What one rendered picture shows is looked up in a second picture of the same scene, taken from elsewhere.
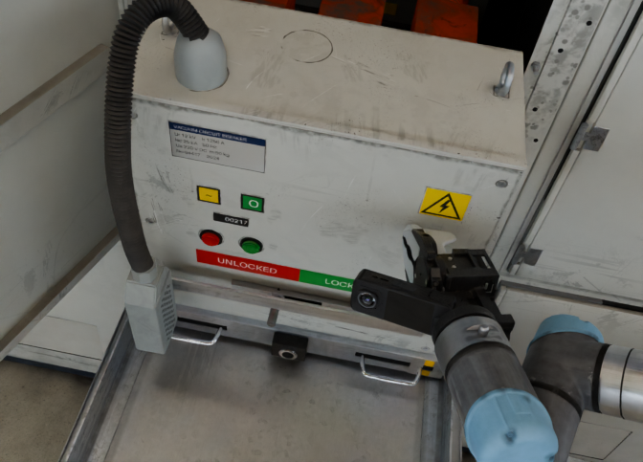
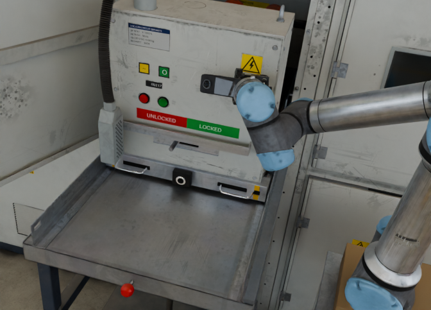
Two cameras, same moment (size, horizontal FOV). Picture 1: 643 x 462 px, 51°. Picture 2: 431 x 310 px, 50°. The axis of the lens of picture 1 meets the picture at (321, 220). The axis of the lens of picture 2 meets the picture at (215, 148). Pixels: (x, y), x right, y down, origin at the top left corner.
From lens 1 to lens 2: 67 cm
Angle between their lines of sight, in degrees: 19
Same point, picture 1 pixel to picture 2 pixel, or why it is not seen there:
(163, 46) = (130, 0)
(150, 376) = (106, 187)
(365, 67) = (219, 11)
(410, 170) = (234, 43)
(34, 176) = (65, 76)
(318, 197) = (194, 65)
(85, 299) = not seen: hidden behind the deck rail
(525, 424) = (258, 85)
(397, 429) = (236, 219)
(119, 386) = (88, 189)
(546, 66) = (313, 31)
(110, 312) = not seen: hidden behind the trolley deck
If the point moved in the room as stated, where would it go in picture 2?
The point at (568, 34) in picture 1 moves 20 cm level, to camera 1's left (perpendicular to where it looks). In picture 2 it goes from (321, 13) to (256, 4)
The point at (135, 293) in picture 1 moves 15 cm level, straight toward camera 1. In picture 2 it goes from (103, 115) to (104, 142)
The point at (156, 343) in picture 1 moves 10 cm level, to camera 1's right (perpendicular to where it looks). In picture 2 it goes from (111, 155) to (143, 161)
